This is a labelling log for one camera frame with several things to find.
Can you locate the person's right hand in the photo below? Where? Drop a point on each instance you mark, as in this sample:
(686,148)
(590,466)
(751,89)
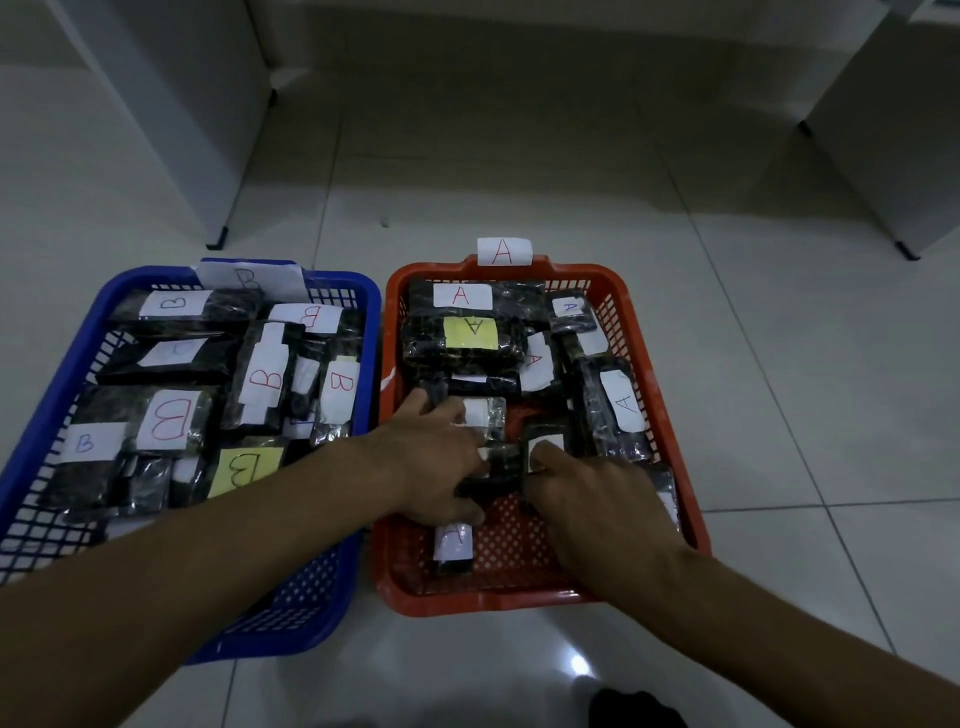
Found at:
(607,525)

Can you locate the person's left hand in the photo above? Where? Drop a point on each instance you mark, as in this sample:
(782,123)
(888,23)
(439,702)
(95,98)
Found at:
(427,465)

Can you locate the red plastic basket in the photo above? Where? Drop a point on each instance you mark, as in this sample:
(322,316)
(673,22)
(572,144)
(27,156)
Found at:
(487,600)

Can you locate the blue plastic basket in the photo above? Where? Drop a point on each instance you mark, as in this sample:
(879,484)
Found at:
(345,279)

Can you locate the person's right forearm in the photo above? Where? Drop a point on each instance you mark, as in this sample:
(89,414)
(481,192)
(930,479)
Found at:
(787,660)

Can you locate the person's left forearm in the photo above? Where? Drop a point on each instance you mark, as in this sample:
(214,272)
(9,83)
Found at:
(165,592)

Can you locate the person's black trouser leg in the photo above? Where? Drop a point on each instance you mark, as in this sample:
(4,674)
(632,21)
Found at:
(634,709)

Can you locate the small white paper tag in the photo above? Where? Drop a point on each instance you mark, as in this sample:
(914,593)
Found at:
(504,251)

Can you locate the large white paper tag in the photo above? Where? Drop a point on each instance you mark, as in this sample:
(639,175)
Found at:
(251,277)

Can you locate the white desk side panel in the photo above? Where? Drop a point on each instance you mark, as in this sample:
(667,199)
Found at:
(885,127)
(172,97)

